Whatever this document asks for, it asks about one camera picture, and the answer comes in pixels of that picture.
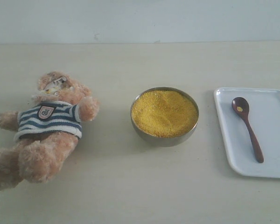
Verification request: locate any tan teddy bear striped shirt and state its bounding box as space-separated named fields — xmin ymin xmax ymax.
xmin=0 ymin=71 xmax=99 ymax=190

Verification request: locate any dark wooden spoon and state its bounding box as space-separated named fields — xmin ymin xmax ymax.
xmin=231 ymin=97 xmax=264 ymax=163

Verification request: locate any steel bowl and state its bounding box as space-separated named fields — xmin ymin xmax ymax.
xmin=130 ymin=87 xmax=199 ymax=147

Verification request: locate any yellow millet grain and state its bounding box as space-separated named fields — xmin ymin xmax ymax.
xmin=132 ymin=90 xmax=198 ymax=138

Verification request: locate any white plastic tray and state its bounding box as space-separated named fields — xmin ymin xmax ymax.
xmin=214 ymin=87 xmax=280 ymax=178

